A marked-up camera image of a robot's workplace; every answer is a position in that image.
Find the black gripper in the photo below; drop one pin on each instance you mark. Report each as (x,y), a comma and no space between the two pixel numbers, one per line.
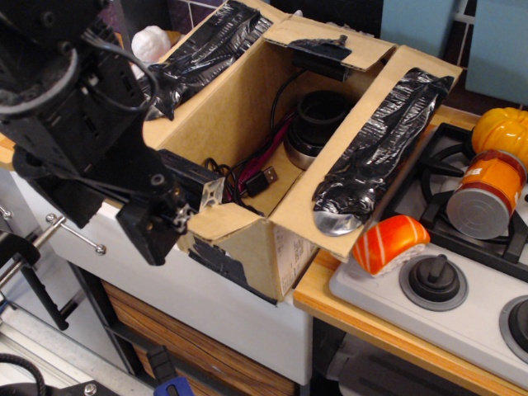
(75,112)

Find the taped cardboard box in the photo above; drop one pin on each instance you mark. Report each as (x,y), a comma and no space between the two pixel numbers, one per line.
(268,240)

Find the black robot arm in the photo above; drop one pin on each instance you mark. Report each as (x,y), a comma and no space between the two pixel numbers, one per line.
(74,110)

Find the metal spoon under tape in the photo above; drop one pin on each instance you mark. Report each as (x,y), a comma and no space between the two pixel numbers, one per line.
(335,225)

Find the white toy sink cabinet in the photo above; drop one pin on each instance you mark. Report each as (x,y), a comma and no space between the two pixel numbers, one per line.
(279,336)

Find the white toy garlic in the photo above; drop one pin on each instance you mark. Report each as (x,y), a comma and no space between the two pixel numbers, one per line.
(150,45)

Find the black silver round speaker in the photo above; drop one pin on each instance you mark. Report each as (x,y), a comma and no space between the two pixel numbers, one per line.
(318,115)

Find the metal bar clamp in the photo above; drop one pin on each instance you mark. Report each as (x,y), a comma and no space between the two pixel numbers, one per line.
(24,253)

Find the toy salmon sushi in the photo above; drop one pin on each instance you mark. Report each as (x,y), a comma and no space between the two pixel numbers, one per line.
(389,244)

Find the black stove grate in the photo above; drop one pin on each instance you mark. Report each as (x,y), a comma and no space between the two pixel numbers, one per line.
(426,190)

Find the black stove knob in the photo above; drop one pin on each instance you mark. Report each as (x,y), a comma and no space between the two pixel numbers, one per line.
(434,283)
(513,326)

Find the orange toy can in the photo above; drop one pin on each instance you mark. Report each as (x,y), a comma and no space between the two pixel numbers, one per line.
(485,199)

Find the white toy stove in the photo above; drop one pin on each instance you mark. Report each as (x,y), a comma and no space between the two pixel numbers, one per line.
(471,331)

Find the orange toy pumpkin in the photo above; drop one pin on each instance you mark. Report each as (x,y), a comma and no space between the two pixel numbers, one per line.
(503,129)

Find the blue black clamp handle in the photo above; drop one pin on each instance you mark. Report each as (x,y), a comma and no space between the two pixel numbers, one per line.
(168,381)

